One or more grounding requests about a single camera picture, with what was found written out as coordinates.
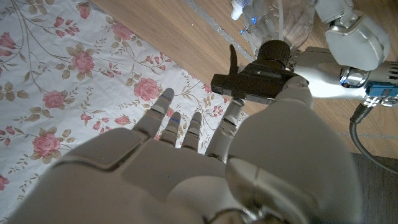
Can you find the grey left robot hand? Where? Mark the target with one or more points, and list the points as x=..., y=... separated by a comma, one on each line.
x=357, y=46

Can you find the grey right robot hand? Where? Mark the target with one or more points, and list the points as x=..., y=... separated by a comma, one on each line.
x=155, y=186

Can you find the clear spray bottle black pump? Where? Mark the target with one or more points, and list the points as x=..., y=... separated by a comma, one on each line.
x=258, y=81

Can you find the white toothpaste tube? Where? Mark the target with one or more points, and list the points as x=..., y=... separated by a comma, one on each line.
x=237, y=7

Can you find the floral backdrop cloth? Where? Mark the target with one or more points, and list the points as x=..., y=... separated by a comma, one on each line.
x=77, y=77

